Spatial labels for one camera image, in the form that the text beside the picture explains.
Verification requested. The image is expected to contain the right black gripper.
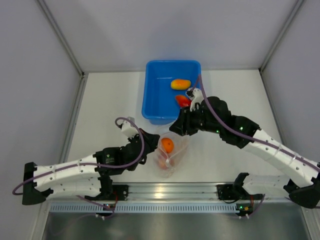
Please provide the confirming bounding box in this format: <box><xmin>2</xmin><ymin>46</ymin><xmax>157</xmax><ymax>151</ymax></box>
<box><xmin>170</xmin><ymin>104</ymin><xmax>222</xmax><ymax>137</ymax></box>

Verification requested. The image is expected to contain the round orange fake orange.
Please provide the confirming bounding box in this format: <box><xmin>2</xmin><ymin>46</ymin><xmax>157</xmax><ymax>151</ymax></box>
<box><xmin>161</xmin><ymin>137</ymin><xmax>175</xmax><ymax>154</ymax></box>

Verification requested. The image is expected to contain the clear zip top bag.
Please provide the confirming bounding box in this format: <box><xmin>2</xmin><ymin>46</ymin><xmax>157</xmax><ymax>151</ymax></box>
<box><xmin>153</xmin><ymin>131</ymin><xmax>190</xmax><ymax>178</ymax></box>

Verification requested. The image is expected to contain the orange yellow fake fruit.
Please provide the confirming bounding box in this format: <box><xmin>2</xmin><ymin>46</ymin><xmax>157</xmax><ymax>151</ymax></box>
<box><xmin>175</xmin><ymin>94</ymin><xmax>192</xmax><ymax>108</ymax></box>

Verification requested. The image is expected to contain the pink fake peach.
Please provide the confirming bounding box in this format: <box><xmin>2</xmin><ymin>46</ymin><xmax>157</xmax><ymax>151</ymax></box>
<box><xmin>156</xmin><ymin>158</ymin><xmax>171</xmax><ymax>170</ymax></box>

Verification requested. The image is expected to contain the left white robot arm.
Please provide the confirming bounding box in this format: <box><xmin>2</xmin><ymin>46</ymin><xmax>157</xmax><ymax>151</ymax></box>
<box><xmin>22</xmin><ymin>131</ymin><xmax>160</xmax><ymax>206</ymax></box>

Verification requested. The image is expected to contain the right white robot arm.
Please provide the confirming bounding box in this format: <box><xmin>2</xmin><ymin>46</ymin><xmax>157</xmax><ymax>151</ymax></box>
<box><xmin>169</xmin><ymin>96</ymin><xmax>320</xmax><ymax>209</ymax></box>

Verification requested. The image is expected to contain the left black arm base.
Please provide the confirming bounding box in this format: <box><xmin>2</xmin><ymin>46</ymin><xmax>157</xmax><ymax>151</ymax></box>
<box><xmin>99</xmin><ymin>184</ymin><xmax>129</xmax><ymax>201</ymax></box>

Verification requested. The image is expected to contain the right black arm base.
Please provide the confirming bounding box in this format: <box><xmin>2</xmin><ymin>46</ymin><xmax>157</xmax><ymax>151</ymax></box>
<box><xmin>216</xmin><ymin>184</ymin><xmax>243</xmax><ymax>201</ymax></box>

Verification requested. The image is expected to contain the blue plastic bin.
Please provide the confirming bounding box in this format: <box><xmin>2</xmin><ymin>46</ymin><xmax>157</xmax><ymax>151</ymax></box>
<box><xmin>141</xmin><ymin>60</ymin><xmax>201</xmax><ymax>125</ymax></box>

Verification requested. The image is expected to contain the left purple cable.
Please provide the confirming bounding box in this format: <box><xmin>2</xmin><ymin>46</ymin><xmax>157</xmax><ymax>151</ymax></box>
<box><xmin>11</xmin><ymin>116</ymin><xmax>145</xmax><ymax>196</ymax></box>

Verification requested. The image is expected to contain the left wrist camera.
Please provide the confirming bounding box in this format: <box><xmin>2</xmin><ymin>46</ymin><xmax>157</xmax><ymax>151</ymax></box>
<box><xmin>120</xmin><ymin>116</ymin><xmax>138</xmax><ymax>139</ymax></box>

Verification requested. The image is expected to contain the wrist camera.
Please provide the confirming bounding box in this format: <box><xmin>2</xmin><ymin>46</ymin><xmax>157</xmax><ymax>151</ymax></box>
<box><xmin>120</xmin><ymin>116</ymin><xmax>138</xmax><ymax>139</ymax></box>
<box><xmin>186</xmin><ymin>87</ymin><xmax>204</xmax><ymax>112</ymax></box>

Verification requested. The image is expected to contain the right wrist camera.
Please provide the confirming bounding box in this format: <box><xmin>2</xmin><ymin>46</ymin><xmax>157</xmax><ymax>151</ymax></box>
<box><xmin>186</xmin><ymin>87</ymin><xmax>204</xmax><ymax>112</ymax></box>

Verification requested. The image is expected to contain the aluminium rail frame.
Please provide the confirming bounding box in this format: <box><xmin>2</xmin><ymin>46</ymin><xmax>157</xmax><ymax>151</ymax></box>
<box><xmin>35</xmin><ymin>178</ymin><xmax>289</xmax><ymax>202</ymax></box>

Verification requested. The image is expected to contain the slotted cable duct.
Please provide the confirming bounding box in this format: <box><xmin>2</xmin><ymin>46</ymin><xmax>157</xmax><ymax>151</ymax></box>
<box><xmin>49</xmin><ymin>202</ymin><xmax>252</xmax><ymax>214</ymax></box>

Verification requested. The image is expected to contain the left aluminium corner post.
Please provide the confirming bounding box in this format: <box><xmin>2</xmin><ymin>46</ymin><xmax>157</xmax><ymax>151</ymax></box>
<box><xmin>34</xmin><ymin>0</ymin><xmax>86</xmax><ymax>76</ymax></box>

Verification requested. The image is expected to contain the aluminium corner post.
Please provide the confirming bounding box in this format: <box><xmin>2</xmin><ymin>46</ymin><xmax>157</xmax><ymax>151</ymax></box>
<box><xmin>34</xmin><ymin>0</ymin><xmax>86</xmax><ymax>76</ymax></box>
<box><xmin>258</xmin><ymin>0</ymin><xmax>307</xmax><ymax>73</ymax></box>

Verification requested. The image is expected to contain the right aluminium corner post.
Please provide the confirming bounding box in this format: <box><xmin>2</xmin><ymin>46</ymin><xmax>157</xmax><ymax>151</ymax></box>
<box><xmin>258</xmin><ymin>0</ymin><xmax>307</xmax><ymax>73</ymax></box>

